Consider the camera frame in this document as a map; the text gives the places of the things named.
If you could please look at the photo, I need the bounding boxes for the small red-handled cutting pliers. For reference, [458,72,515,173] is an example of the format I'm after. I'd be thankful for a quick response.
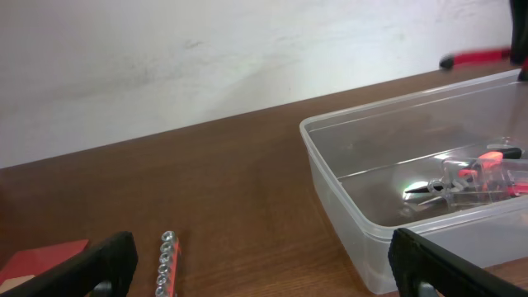
[439,48,527,69]

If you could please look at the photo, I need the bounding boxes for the clear screwdriver bit case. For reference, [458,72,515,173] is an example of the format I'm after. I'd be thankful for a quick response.
[427,157,528,210]

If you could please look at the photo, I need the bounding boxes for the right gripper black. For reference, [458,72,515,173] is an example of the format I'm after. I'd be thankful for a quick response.
[509,0,527,81]

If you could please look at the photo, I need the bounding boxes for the orange scraper wooden handle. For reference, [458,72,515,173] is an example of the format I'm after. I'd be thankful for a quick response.
[1,239,89,293]

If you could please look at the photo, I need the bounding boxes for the clear plastic container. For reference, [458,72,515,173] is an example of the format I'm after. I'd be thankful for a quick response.
[299,70,527,295]

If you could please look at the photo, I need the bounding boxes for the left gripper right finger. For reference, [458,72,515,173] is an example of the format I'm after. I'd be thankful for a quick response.
[388,228,527,297]

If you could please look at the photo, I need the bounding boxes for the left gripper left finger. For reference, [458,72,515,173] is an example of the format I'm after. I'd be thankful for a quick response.
[2,231,139,297]

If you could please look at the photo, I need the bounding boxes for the orange-black long nose pliers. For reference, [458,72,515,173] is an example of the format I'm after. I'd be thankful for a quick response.
[403,147,524,207]

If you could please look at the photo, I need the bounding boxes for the orange socket bit rail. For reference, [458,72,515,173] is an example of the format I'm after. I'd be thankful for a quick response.
[154,231,182,297]

